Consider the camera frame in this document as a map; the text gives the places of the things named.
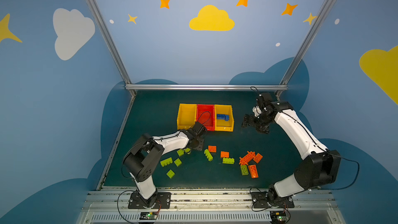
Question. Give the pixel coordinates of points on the orange lego brick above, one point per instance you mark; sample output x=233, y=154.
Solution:
x=224, y=154
x=212, y=149

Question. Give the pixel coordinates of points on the red middle bin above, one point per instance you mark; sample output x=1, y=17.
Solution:
x=206, y=116

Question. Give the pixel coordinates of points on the green long lego centre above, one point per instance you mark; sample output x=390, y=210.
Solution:
x=208, y=155

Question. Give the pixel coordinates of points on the green small lego middle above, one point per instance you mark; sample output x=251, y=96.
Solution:
x=178, y=162

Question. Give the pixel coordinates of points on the green lego far left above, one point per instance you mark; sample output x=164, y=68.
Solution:
x=166, y=162

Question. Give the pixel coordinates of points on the yellow bin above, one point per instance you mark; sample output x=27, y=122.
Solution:
x=222, y=124
x=187, y=116

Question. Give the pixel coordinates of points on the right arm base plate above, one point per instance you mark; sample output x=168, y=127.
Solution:
x=262, y=200

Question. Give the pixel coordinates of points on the green small lego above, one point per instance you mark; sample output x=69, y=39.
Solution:
x=170, y=174
x=178, y=162
x=180, y=152

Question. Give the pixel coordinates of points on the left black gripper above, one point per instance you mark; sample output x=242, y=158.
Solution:
x=200, y=127

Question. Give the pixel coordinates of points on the right controller board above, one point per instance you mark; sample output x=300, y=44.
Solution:
x=278, y=217

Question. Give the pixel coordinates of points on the large blue lego brick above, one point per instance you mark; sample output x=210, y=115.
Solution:
x=223, y=117

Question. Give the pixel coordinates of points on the green lego upside down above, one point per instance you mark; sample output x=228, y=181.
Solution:
x=244, y=170

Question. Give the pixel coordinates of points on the left controller board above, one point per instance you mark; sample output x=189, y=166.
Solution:
x=148, y=216

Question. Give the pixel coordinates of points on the green small lego bottom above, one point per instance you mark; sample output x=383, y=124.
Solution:
x=170, y=174

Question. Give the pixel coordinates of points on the orange square lego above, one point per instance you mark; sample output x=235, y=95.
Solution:
x=257, y=158

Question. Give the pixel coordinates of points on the front aluminium rail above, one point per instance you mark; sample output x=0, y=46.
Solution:
x=208, y=206

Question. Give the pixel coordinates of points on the horizontal aluminium frame bar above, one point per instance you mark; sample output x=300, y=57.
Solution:
x=205, y=87

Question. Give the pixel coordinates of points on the right yellow bin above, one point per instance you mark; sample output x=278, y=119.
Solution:
x=222, y=124

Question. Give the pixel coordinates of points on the left yellow bin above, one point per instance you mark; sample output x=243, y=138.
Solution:
x=187, y=116

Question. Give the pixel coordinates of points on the aluminium frame post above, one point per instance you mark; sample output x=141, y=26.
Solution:
x=99, y=20
x=310, y=36

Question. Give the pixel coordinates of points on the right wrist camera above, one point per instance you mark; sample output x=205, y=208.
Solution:
x=262, y=101

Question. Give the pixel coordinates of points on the green lego flat centre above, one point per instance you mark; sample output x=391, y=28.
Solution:
x=228, y=161

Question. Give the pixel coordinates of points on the controller board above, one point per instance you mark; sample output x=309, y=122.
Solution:
x=148, y=216
x=278, y=217

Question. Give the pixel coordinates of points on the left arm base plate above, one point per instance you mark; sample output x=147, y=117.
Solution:
x=160, y=200

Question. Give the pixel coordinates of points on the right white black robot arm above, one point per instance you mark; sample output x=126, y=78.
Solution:
x=319, y=165

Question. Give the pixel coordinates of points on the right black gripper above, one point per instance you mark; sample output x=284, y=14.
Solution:
x=256, y=122

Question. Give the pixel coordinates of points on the green small lego upper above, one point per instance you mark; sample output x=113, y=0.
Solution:
x=180, y=152

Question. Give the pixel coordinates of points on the orange lego plane piece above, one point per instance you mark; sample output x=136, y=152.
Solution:
x=244, y=161

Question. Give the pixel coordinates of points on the right aluminium frame post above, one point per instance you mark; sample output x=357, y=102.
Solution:
x=310, y=36

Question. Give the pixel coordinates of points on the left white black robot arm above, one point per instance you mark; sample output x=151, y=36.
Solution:
x=142, y=159

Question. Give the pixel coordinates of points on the left aluminium frame post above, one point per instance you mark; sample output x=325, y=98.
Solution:
x=99, y=20

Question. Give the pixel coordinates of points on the orange long lego bottom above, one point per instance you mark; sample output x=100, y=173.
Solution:
x=253, y=171

